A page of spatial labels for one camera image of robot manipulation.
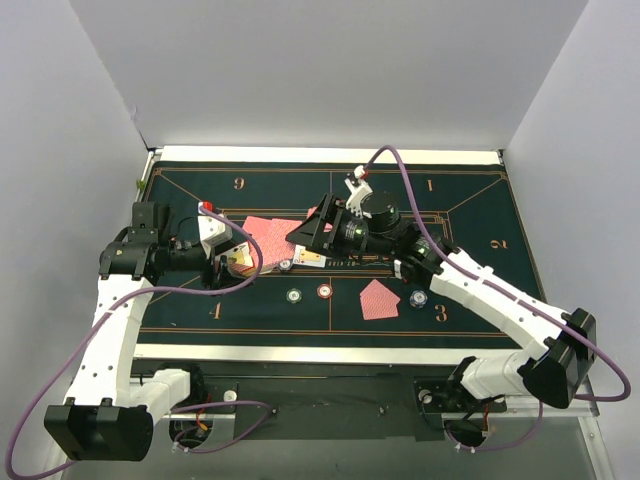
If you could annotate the green poker table mat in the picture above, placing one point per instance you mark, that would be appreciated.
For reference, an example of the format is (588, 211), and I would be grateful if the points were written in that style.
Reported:
(472, 206)

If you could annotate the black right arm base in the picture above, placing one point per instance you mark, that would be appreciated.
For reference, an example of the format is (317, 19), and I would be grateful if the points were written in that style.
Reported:
(437, 396)

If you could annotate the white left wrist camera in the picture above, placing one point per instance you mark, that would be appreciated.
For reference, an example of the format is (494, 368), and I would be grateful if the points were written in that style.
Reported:
(212, 232)

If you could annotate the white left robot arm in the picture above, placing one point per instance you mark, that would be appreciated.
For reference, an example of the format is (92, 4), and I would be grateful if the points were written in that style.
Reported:
(105, 414)

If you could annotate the face-up two of diamonds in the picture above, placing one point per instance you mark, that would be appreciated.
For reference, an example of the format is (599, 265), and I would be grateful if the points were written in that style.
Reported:
(306, 258)

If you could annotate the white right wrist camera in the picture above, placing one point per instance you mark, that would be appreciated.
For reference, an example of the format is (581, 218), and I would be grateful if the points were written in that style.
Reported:
(359, 190)

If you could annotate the aluminium frame rail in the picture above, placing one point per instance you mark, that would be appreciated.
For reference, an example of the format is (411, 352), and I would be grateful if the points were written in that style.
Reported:
(336, 404)

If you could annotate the blue chips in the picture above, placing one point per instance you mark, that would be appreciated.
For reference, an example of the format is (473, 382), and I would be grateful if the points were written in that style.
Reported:
(418, 299)

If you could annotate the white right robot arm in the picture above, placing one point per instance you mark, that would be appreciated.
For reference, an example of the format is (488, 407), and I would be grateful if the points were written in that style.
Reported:
(555, 352)

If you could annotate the red poker chip stack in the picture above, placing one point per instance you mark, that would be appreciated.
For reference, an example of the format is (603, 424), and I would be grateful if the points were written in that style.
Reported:
(324, 291)

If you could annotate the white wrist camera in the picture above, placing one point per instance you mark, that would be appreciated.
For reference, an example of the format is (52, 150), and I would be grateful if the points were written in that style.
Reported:
(359, 190)
(212, 232)

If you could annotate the blue chip position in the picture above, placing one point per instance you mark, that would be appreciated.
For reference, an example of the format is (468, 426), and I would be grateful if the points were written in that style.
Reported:
(285, 265)

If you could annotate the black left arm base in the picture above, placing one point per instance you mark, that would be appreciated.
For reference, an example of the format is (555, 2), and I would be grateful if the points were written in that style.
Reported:
(195, 395)

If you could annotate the green poker chip stack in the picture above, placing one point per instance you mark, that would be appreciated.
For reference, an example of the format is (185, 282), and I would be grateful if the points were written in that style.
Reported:
(294, 295)

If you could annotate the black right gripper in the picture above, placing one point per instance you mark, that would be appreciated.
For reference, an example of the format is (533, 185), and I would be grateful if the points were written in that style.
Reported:
(333, 226)

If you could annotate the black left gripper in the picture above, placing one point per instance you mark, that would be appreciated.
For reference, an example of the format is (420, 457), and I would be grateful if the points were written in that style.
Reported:
(216, 267)

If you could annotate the red-backed playing card deck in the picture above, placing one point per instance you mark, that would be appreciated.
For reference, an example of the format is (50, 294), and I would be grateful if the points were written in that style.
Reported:
(274, 246)

